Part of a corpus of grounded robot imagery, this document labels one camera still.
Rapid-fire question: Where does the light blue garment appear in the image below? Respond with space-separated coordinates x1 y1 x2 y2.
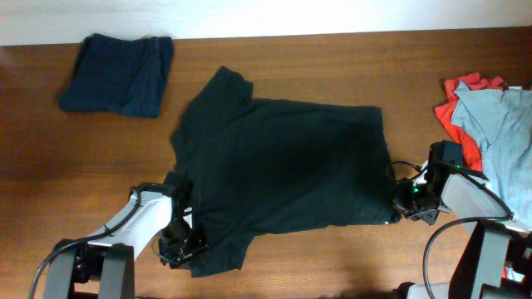
451 81 531 228

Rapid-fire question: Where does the black t-shirt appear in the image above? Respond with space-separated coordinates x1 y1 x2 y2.
171 67 400 277

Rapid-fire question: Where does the folded navy blue garment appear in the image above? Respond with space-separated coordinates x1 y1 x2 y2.
58 33 174 119

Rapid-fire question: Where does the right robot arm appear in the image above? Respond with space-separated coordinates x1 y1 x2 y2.
392 140 531 299

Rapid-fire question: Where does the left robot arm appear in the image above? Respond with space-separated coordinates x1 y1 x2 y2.
29 173 209 299

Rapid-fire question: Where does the red garment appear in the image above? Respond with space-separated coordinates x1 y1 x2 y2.
434 72 510 279

